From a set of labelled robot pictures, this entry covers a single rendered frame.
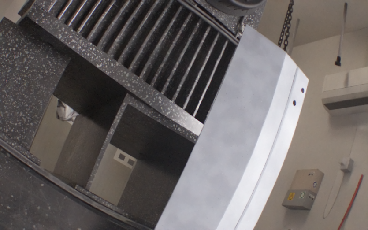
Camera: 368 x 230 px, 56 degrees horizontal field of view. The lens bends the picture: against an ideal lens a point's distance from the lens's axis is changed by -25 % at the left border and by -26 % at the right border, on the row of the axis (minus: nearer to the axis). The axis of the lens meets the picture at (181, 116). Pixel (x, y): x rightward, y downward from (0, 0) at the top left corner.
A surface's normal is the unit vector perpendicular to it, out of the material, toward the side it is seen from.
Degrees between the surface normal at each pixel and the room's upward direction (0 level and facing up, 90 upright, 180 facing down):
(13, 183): 90
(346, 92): 109
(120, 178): 90
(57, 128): 90
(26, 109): 90
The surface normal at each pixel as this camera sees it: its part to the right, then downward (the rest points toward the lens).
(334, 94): -0.88, -0.18
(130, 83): 0.61, 0.02
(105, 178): 0.44, -0.08
